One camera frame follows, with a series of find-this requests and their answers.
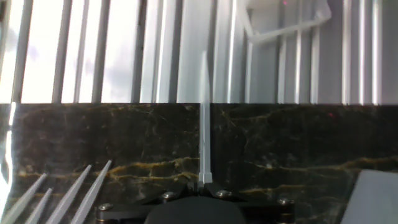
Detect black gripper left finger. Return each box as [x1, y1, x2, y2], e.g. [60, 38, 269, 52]
[96, 182, 198, 224]

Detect large clear pipette tip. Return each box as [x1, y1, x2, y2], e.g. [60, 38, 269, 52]
[24, 187, 53, 224]
[198, 49, 214, 187]
[46, 164, 93, 224]
[0, 173, 48, 224]
[70, 159, 113, 224]

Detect white tip rack clear lid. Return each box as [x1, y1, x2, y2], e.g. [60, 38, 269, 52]
[238, 0, 333, 45]

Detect black marble pattern mat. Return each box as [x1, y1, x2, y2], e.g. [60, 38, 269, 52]
[0, 102, 398, 224]

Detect green pipette tip holder box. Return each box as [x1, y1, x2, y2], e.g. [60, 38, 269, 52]
[340, 169, 398, 224]

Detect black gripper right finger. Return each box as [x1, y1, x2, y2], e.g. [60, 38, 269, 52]
[198, 182, 296, 224]

